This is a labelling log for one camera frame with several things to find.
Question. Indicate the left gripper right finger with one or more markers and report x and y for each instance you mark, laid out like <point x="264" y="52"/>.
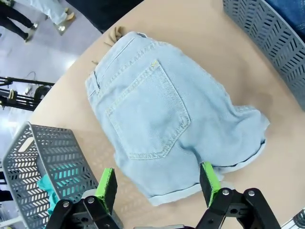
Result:
<point x="209" y="183"/>

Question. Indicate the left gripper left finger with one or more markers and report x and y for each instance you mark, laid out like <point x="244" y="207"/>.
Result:
<point x="107" y="190"/>

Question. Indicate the teal garment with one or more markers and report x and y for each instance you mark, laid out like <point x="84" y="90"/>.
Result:
<point x="47" y="188"/>

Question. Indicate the light blue denim shorts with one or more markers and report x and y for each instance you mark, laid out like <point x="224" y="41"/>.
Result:
<point x="166" y="107"/>

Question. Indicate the beige garment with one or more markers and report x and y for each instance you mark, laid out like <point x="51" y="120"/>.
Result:
<point x="115" y="35"/>

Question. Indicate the dark blue denim shorts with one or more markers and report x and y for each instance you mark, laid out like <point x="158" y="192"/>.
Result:
<point x="293" y="12"/>

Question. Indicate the grey plastic basket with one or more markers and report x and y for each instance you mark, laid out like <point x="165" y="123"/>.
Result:
<point x="59" y="143"/>
<point x="274" y="43"/>

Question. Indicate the black tripod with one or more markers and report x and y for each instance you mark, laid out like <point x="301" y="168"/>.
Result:
<point x="19" y="99"/>

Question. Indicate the person in black t-shirt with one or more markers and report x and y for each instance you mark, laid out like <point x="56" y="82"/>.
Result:
<point x="107" y="12"/>

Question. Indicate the mannequin in light blue outfit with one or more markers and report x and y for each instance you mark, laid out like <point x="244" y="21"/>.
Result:
<point x="56" y="12"/>

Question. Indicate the person in black trousers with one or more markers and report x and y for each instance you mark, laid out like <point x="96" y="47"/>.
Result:
<point x="14" y="16"/>

